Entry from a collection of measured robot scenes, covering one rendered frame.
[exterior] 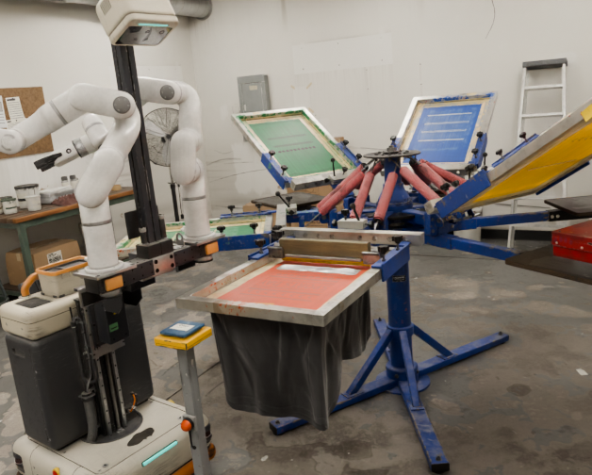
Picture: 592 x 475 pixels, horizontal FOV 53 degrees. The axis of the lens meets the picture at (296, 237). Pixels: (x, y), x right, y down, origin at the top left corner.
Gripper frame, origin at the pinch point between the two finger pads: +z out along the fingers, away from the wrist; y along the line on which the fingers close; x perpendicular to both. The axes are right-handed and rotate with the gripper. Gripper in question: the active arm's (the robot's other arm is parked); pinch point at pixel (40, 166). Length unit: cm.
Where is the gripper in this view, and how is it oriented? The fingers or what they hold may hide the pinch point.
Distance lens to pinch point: 249.8
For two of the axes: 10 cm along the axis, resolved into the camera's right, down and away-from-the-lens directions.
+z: -8.7, 4.6, -1.9
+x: -4.5, -8.9, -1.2
